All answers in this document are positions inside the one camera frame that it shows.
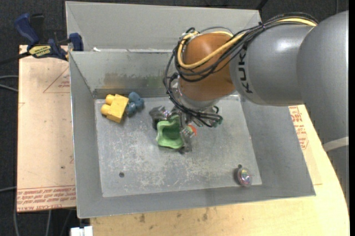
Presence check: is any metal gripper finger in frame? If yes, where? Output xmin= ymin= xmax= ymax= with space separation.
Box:
xmin=179 ymin=127 xmax=194 ymax=154
xmin=149 ymin=105 xmax=169 ymax=130

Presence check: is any yellow toy building block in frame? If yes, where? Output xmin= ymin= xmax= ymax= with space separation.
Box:
xmin=100 ymin=93 xmax=130 ymax=124

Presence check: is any grey metal bin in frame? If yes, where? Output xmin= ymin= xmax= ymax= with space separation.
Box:
xmin=65 ymin=1 xmax=317 ymax=219

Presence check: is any blue-grey lumpy toy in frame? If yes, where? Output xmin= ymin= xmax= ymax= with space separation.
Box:
xmin=126 ymin=91 xmax=145 ymax=117

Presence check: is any brown cardboard board red print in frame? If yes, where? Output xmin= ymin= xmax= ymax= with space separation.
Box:
xmin=16 ymin=44 xmax=324 ymax=213

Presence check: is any green wavy toy cup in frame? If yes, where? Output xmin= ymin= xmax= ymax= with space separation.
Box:
xmin=155 ymin=114 xmax=185 ymax=150

